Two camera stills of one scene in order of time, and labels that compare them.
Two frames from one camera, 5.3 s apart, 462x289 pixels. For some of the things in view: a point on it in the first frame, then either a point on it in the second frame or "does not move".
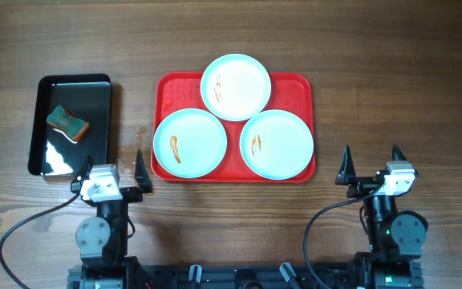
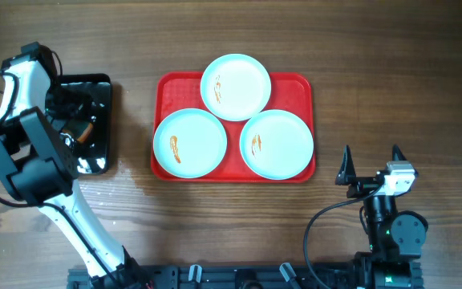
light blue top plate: x=235 y=87 does not move
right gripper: x=366 y=189 does not move
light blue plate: x=190 y=143 does not move
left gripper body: x=129 y=193 -> x=68 y=111
